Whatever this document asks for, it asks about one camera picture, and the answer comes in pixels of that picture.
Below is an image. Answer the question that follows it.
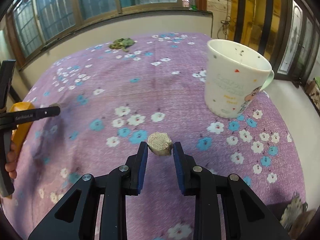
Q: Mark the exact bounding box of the small sugarcane piece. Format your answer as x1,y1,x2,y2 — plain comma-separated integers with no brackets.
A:
147,132,173,157
49,103,61,108

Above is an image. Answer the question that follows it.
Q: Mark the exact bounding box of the left hand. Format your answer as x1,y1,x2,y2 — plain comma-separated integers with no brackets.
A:
5,142,17,179

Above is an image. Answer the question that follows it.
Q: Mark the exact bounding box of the yellow rimmed white tray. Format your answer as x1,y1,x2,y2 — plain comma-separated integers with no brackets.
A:
9,102,35,160

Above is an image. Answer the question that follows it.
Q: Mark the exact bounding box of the red black jar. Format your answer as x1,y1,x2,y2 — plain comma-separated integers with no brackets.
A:
267,192,319,239

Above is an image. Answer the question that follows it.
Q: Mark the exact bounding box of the purple floral tablecloth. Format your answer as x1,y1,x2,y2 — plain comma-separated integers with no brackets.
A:
2,33,305,238

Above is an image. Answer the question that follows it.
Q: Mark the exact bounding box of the window with green grille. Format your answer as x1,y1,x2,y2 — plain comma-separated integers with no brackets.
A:
5,0,206,68

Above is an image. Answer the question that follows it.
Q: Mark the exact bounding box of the green leafy sprig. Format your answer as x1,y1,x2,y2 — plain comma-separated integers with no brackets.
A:
109,38,136,52

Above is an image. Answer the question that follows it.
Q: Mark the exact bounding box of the white patterned mug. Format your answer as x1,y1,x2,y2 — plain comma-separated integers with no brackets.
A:
204,39,274,119

